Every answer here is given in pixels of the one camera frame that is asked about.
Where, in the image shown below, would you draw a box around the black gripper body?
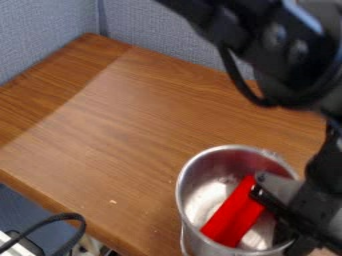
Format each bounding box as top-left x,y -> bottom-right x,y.
250,171 -> 342,256

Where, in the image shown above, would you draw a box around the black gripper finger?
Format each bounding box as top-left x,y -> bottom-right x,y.
273,218 -> 294,245
289,236 -> 320,256

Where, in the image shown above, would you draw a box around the red block object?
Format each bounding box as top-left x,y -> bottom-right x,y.
201,175 -> 265,248

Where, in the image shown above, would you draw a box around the stainless steel pot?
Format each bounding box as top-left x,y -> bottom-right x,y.
176,145 -> 300,256

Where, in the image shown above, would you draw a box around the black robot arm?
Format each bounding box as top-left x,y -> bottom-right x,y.
155,0 -> 342,256

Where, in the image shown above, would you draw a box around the white object under table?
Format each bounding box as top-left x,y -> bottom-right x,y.
67,235 -> 119,256

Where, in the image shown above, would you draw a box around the grey white box corner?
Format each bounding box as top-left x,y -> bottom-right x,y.
0,230 -> 38,256

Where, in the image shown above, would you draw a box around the black cable under table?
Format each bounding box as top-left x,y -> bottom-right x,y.
0,212 -> 89,256

